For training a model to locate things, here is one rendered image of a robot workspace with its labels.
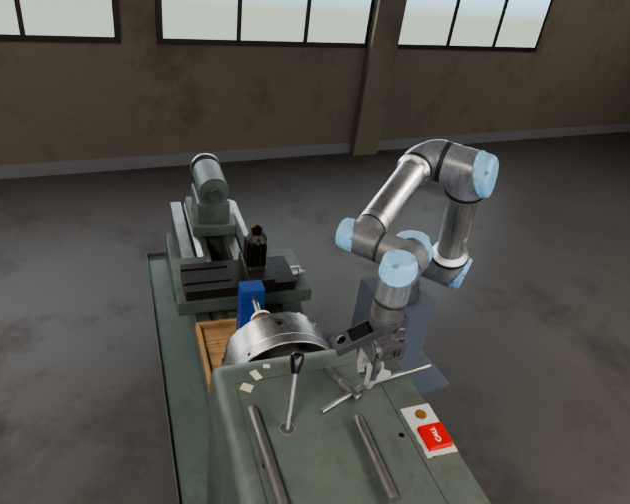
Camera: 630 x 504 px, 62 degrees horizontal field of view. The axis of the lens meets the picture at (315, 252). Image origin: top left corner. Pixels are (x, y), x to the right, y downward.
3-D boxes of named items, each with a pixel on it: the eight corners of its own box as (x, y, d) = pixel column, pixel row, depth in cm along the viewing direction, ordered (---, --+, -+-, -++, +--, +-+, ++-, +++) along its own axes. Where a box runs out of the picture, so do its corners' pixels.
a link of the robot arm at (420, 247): (394, 223, 123) (376, 243, 114) (440, 240, 119) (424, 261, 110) (388, 251, 127) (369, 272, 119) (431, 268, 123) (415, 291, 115)
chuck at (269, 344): (330, 408, 161) (342, 333, 144) (229, 430, 152) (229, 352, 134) (327, 399, 164) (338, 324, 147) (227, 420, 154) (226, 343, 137)
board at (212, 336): (313, 375, 180) (315, 367, 178) (208, 393, 168) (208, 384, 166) (289, 318, 203) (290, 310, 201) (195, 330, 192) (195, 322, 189)
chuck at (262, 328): (327, 399, 164) (338, 324, 147) (227, 420, 154) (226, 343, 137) (317, 378, 171) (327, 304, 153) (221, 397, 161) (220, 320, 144)
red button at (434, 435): (451, 448, 116) (454, 442, 115) (428, 454, 114) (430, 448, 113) (438, 426, 121) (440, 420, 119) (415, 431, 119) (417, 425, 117)
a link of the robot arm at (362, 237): (416, 122, 148) (333, 222, 118) (453, 133, 144) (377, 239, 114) (410, 156, 156) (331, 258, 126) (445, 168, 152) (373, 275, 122)
